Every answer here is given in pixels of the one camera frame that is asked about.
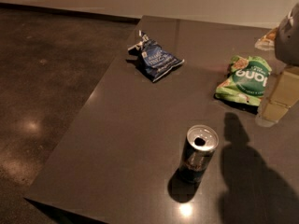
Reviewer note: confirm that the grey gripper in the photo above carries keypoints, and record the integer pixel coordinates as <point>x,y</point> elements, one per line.
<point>288,39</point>

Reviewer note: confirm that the redbull can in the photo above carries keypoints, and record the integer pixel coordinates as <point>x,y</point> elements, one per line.
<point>200,144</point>

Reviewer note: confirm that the blue chip bag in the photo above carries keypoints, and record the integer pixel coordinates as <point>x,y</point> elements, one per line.
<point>154,62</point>

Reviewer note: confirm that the green rice chip bag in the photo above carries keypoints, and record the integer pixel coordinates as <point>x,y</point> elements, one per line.
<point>246,81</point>

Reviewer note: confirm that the yellow snack bag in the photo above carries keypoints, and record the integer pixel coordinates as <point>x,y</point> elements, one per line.
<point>267,42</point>

